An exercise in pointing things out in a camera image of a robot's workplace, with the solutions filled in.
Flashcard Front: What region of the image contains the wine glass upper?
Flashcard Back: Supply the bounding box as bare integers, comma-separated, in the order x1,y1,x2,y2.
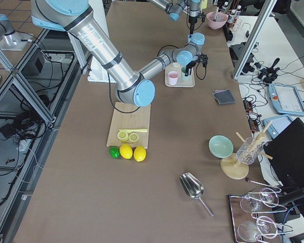
240,187,279,213

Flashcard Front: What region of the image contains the beige rabbit tray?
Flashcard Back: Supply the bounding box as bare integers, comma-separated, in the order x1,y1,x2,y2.
165,63,195,88

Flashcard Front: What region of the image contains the yellow lemon near lime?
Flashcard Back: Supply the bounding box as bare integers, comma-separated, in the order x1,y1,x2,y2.
119,144,133,159

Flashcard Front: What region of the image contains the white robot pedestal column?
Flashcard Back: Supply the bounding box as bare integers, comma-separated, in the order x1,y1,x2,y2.
88,0,109,83

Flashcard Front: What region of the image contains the green bowl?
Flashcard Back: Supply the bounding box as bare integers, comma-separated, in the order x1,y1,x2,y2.
209,135,234,158

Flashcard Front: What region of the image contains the clear glass on stand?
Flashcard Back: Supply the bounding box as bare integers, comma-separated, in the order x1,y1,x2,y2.
236,137,263,165

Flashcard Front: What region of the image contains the wine glass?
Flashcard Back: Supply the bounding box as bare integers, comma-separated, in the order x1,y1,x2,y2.
237,216,278,242
240,187,279,213

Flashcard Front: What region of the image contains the pink bowl with ice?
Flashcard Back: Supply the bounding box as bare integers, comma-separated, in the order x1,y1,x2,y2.
206,12,228,29

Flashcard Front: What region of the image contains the wine glass lower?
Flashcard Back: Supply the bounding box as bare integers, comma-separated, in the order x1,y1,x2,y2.
237,216,278,242

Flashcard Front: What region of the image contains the green lime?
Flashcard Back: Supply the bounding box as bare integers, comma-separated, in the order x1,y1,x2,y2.
109,147,121,158

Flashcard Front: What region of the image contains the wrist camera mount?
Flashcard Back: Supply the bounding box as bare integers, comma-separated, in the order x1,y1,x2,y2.
196,53,208,80

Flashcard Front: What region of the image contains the green cup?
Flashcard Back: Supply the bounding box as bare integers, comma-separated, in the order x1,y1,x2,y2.
181,66,189,81

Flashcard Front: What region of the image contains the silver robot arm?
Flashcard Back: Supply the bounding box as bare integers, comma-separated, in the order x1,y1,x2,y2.
31,1,205,107
148,0,206,35

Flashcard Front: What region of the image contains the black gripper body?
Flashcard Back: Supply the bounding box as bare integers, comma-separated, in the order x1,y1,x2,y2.
188,10,198,25
186,60,198,70

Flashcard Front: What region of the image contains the mirror tray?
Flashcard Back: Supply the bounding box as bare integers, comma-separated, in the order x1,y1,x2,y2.
229,195,293,242

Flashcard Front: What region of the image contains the lemon slice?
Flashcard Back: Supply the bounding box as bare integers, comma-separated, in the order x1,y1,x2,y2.
129,133,139,143
117,131,129,142

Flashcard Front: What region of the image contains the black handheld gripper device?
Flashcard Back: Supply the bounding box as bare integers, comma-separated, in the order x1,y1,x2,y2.
258,58,280,84

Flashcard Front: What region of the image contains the lemon slice lower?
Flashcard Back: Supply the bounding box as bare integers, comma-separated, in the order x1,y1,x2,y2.
129,133,139,143

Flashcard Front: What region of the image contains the wooden cutting board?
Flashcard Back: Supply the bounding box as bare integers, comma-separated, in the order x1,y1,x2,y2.
106,105,151,149

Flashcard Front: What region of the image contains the metal scoop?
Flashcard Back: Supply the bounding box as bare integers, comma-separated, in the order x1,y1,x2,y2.
179,172,214,217

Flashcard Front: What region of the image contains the grey folded cloth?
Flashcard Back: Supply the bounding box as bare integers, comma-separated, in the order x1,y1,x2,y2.
212,89,236,105

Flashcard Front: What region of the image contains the pink cup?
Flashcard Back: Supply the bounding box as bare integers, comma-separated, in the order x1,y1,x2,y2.
168,71,179,86

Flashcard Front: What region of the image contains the metal muddler in bowl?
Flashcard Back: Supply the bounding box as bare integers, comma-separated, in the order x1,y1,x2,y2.
213,7,219,22

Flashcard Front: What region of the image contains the lemon slice upper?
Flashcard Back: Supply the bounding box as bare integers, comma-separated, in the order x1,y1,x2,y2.
117,131,129,142

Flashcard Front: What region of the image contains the yellow plastic knife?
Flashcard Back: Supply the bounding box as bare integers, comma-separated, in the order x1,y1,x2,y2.
119,129,148,133

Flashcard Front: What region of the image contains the blue cup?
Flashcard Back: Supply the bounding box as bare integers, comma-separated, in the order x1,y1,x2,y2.
187,34,193,44

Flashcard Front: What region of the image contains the yellow lemon far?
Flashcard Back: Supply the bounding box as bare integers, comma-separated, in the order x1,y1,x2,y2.
134,146,146,162

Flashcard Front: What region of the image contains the aluminium frame post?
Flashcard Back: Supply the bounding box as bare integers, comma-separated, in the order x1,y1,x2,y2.
232,0,277,80

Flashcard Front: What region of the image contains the blue teach pendant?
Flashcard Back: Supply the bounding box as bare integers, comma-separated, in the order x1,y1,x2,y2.
262,114,293,139
268,84,304,116

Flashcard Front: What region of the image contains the black monitor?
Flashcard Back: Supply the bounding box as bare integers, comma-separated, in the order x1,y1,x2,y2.
264,118,304,188

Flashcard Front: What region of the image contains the wooden cup tree stand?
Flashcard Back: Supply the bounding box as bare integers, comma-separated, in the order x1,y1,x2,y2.
220,122,273,180

